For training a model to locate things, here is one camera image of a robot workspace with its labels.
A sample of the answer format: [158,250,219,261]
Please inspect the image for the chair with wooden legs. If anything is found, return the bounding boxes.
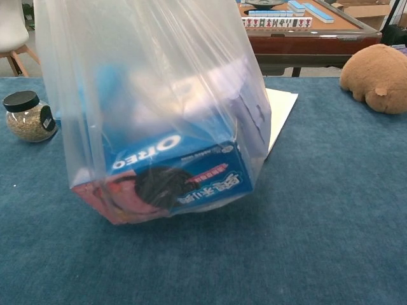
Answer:
[0,0,41,77]

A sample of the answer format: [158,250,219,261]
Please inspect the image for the blue table mat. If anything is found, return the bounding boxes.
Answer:
[0,76,407,305]

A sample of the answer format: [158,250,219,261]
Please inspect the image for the brown mahjong table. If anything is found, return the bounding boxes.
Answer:
[237,0,382,78]

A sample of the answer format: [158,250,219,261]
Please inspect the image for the cardboard box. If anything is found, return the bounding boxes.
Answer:
[336,0,392,18]

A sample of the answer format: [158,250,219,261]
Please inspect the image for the clear plastic bag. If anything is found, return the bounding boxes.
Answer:
[33,0,271,227]

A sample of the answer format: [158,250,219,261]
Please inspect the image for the face-up mahjong tile row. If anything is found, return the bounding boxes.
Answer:
[241,17,313,28]

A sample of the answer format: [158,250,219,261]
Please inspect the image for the blue Oreo cookie box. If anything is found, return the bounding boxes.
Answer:
[71,133,255,226]

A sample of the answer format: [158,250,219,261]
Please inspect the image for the glass jar black lid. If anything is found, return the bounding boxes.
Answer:
[2,90,59,143]

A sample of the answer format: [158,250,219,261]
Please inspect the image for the white blue paper package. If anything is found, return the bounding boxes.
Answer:
[235,90,272,161]

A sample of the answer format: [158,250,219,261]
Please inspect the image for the brown plush toy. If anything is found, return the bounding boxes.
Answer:
[339,43,407,114]

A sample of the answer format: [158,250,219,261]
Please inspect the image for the small blue carton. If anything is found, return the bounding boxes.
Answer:
[93,63,136,131]

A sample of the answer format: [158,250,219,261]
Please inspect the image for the cream paper sheets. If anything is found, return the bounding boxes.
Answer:
[265,88,299,162]

